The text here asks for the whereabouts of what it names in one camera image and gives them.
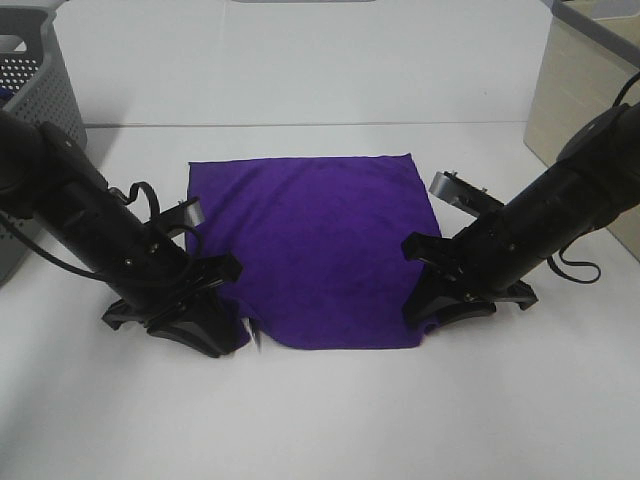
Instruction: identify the white towel care label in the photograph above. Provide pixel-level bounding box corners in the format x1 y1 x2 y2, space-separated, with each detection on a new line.
245 318 261 352

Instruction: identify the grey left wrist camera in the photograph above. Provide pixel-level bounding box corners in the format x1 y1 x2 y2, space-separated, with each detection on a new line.
156 197 205 238

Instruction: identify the purple cloth in basket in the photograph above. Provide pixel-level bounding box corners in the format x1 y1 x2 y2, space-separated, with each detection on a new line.
0 88 13 108

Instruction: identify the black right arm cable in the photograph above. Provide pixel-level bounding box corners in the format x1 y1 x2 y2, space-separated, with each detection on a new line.
547 69 640 285

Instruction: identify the purple microfiber towel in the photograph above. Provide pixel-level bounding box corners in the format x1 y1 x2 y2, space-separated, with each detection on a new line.
188 154 440 350

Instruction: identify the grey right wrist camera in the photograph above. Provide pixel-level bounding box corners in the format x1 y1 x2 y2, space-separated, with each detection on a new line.
429 171 504 218

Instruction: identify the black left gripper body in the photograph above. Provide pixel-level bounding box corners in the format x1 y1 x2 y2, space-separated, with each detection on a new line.
109 223 242 320

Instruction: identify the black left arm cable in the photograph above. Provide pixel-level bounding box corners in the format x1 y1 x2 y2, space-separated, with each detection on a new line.
0 180 201 281

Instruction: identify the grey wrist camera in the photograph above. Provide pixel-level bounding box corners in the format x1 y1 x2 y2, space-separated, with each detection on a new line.
429 171 504 218
156 197 205 238

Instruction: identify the grey perforated plastic basket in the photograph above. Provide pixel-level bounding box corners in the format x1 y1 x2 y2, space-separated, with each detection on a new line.
1 1 87 283

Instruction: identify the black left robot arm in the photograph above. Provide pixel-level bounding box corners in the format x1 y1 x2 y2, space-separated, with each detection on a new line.
1 112 242 358

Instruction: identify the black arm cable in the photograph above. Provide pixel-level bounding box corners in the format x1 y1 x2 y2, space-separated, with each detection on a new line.
547 69 640 285
0 180 201 281

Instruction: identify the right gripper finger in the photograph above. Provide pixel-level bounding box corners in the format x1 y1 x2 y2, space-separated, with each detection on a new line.
402 272 463 328
434 298 497 327

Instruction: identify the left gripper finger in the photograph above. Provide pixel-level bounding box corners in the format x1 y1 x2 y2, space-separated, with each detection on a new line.
102 299 153 331
146 294 250 358

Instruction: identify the beige storage bin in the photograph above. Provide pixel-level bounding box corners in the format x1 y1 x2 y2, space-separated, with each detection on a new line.
524 1 639 165

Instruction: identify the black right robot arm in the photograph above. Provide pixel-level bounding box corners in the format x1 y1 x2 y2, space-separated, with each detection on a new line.
402 104 639 328

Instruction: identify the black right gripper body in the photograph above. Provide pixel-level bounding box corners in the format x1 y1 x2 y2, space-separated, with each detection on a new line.
402 210 538 310

